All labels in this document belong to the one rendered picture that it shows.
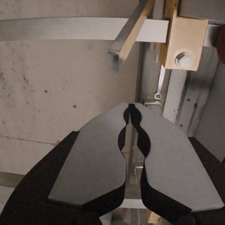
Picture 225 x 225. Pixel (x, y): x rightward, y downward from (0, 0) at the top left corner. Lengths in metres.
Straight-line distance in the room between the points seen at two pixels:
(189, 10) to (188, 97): 0.41
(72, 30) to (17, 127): 1.49
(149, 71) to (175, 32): 0.20
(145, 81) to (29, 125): 1.31
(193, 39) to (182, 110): 0.38
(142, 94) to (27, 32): 0.31
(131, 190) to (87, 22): 0.27
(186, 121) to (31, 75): 1.09
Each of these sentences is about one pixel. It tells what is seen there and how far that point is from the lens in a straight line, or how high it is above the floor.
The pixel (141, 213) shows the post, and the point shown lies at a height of 0.88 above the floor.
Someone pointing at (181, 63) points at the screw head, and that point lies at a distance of 0.25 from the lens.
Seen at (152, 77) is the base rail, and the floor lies 0.70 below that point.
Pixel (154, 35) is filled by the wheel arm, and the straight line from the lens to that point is 0.26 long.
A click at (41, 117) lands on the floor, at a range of 1.51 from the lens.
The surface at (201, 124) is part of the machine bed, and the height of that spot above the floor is 0.63.
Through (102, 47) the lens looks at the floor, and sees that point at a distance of 1.14.
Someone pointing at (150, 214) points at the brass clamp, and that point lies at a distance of 0.33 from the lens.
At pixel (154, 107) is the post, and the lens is 0.44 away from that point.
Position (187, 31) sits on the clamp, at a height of 0.87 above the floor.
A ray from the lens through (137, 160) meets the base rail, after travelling 0.61.
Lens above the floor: 1.11
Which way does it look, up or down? 57 degrees down
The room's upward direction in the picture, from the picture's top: 174 degrees counter-clockwise
